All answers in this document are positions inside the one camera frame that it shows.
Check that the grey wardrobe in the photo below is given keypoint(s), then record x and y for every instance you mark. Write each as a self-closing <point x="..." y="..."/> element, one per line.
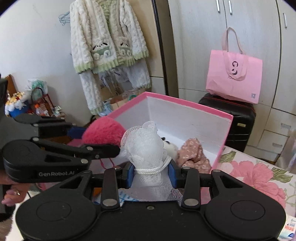
<point x="189" y="30"/>

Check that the pink fuzzy strawberry plush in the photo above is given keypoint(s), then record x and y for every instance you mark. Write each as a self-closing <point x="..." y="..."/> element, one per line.
<point x="104" y="131"/>

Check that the black suitcase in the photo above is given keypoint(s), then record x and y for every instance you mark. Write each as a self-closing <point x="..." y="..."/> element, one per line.
<point x="243" y="119"/>

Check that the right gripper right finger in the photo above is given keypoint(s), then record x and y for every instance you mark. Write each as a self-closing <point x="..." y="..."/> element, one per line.
<point x="188" y="179"/>

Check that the pink storage box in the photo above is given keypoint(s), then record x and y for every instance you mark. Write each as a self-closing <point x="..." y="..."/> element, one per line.
<point x="177" y="120"/>

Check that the cream knitted cardigan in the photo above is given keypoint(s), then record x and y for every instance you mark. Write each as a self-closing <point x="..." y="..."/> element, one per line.
<point x="104" y="35"/>

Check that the person left hand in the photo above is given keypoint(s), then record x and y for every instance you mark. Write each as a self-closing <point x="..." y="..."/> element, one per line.
<point x="16" y="193"/>

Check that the brown paper bag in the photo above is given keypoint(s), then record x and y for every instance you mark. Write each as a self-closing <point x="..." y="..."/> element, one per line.
<point x="120" y="100"/>

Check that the orange drink bottle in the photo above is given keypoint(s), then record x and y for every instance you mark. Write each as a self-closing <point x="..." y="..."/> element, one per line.
<point x="41" y="110"/>

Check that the pink tote bag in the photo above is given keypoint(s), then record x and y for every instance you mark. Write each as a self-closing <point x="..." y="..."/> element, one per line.
<point x="234" y="76"/>

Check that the orange ball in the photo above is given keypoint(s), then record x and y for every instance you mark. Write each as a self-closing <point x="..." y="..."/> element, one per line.
<point x="97" y="191"/>

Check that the white brown plush cat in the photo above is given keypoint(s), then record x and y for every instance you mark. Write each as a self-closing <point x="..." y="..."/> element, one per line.
<point x="171" y="149"/>

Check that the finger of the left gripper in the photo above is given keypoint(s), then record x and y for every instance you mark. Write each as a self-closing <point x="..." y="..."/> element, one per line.
<point x="48" y="127"/>
<point x="58" y="162"/>

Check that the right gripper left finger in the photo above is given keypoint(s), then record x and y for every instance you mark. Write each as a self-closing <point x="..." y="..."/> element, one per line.
<point x="114" y="179"/>

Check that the small tissue pack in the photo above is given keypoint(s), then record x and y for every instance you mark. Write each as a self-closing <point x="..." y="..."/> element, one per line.
<point x="288" y="231"/>

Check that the floral tablecloth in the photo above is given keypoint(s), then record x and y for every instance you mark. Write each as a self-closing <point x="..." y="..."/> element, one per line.
<point x="274" y="182"/>

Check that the pink floral scrunchie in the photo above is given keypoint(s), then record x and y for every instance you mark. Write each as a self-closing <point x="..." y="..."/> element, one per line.
<point x="191" y="155"/>

